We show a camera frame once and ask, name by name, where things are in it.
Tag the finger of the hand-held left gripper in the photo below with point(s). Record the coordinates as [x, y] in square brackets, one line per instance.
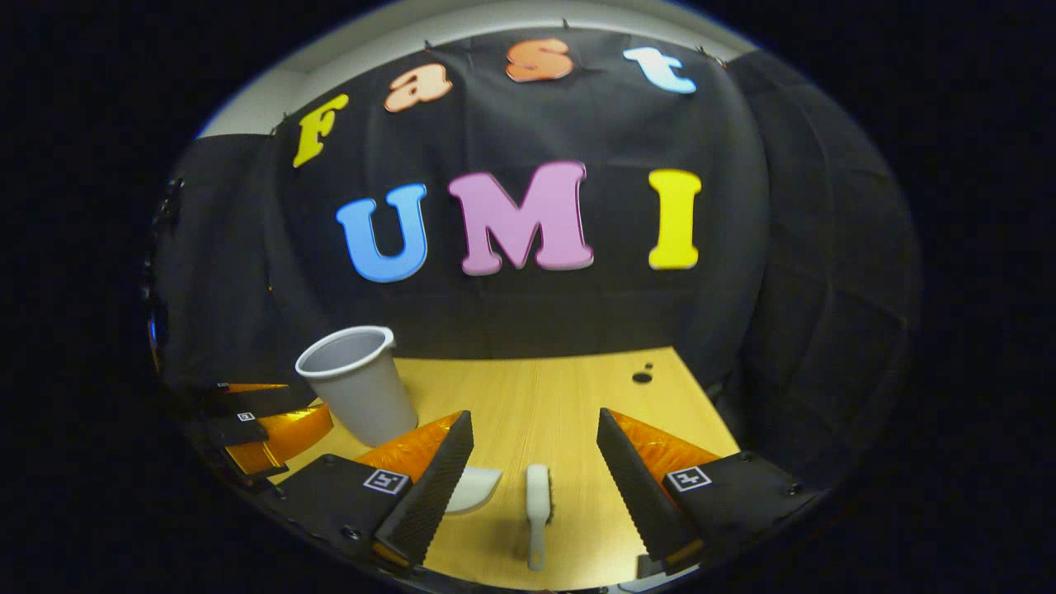
[239, 431]
[264, 402]

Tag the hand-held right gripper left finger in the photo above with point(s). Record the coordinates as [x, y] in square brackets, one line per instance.
[441, 487]

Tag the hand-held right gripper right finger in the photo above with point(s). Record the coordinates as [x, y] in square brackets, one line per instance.
[631, 487]

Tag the white plastic dustpan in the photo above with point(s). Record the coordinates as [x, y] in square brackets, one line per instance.
[474, 487]

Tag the white ribbed garbage bin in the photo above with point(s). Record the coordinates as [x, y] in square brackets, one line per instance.
[367, 396]

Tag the wooden desktop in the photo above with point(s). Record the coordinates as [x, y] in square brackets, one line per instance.
[536, 396]

